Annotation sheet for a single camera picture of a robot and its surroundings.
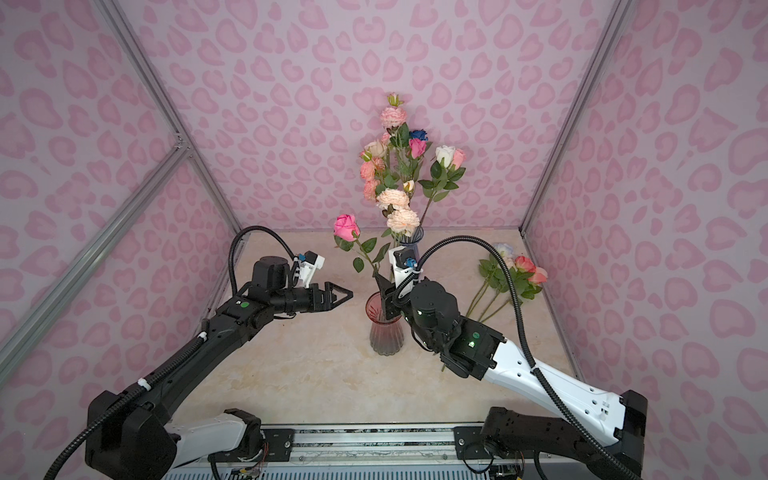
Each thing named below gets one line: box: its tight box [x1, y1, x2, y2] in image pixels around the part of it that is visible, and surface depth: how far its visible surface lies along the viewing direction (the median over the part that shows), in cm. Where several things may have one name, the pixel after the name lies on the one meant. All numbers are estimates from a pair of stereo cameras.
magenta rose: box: [408, 138, 427, 181], surface depth 84 cm
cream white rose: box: [364, 140, 387, 158], surface depth 86 cm
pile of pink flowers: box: [466, 243, 548, 323], surface depth 105 cm
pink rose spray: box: [360, 92, 415, 202], surface depth 84 cm
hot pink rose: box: [333, 214, 391, 276], surface depth 62 cm
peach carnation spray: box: [376, 188, 420, 247], surface depth 70 cm
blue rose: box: [409, 129, 428, 141], surface depth 89 cm
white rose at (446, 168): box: [418, 145, 467, 226], surface depth 82 cm
